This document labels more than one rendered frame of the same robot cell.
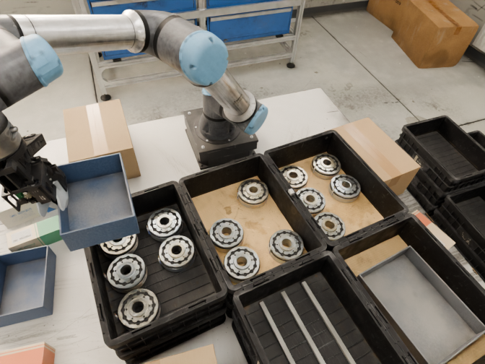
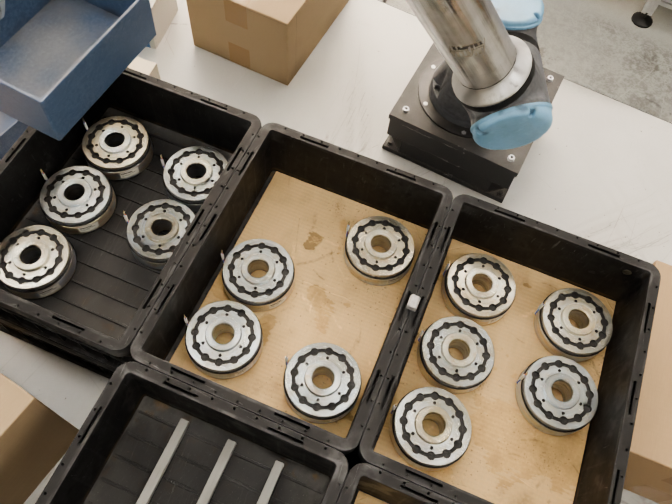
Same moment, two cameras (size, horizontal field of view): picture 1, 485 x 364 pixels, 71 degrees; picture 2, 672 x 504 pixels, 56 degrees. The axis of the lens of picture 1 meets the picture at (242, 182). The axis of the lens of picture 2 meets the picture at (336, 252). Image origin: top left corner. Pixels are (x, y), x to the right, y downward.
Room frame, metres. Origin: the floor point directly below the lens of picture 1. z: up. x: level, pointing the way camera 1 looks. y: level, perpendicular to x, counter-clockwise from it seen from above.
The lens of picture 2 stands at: (0.33, -0.31, 1.68)
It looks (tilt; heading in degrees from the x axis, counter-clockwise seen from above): 62 degrees down; 44
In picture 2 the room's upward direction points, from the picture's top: 8 degrees clockwise
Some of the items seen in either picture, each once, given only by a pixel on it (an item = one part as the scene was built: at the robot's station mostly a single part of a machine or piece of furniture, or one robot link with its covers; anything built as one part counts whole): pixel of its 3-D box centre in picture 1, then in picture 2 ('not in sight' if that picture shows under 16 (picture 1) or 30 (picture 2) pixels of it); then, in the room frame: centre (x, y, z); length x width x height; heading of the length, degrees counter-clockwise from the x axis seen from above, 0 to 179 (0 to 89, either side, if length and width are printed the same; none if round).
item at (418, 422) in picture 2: (329, 224); (433, 424); (0.58, -0.28, 0.86); 0.05 x 0.05 x 0.01
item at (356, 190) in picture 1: (345, 185); (560, 392); (0.75, -0.35, 0.86); 0.10 x 0.10 x 0.01
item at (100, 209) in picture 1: (97, 198); (52, 39); (0.46, 0.34, 1.10); 0.20 x 0.15 x 0.07; 25
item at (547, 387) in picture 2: (346, 185); (561, 391); (0.75, -0.35, 0.86); 0.05 x 0.05 x 0.01
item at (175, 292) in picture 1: (151, 260); (115, 209); (0.42, 0.24, 0.87); 0.40 x 0.30 x 0.11; 29
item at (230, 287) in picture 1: (247, 213); (304, 269); (0.57, -0.02, 0.92); 0.40 x 0.30 x 0.02; 29
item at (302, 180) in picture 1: (293, 176); (480, 284); (0.78, -0.17, 0.86); 0.10 x 0.10 x 0.01
